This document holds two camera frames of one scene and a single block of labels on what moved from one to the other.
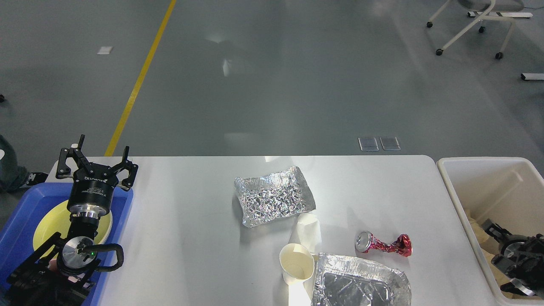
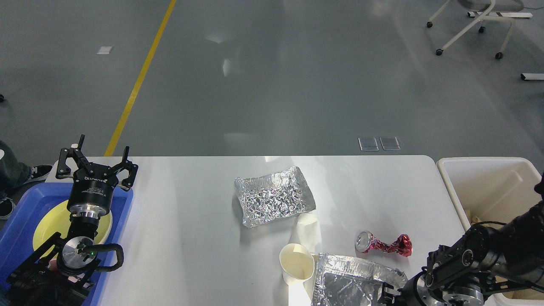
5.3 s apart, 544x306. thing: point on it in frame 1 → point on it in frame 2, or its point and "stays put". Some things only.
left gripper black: (90, 195) stays put
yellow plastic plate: (57, 219) stays put
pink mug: (52, 265) stays put
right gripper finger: (495, 230) → (386, 299)
